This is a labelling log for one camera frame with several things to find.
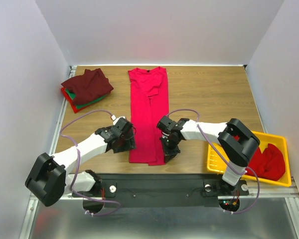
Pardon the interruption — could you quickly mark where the pink magenta t shirt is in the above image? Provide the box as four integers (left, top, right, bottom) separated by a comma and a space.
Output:
128, 67, 169, 166

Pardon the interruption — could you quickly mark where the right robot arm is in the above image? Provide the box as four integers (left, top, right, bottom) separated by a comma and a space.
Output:
156, 116, 260, 194

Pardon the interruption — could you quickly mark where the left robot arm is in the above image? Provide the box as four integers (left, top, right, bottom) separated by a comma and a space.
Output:
25, 117, 136, 207

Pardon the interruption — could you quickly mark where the yellow plastic tray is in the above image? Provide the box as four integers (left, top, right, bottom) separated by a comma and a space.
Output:
206, 131, 292, 187

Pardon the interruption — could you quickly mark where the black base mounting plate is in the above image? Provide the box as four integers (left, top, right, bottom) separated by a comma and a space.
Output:
72, 173, 250, 209

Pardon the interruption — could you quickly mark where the red folded shirt bottom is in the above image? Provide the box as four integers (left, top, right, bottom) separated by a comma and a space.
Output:
60, 87, 111, 115

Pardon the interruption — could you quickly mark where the maroon folded shirt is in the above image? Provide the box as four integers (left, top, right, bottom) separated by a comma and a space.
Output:
61, 68, 114, 105

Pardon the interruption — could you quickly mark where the green folded shirt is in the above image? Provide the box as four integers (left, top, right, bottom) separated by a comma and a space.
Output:
64, 89, 110, 110

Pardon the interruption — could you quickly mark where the red shirt in tray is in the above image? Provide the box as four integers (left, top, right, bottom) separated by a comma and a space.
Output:
249, 135, 286, 181

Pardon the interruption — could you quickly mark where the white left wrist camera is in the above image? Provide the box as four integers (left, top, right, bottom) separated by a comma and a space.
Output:
111, 115, 126, 122

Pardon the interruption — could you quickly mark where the aluminium frame rail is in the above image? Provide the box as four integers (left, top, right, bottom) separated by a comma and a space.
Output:
29, 178, 299, 200

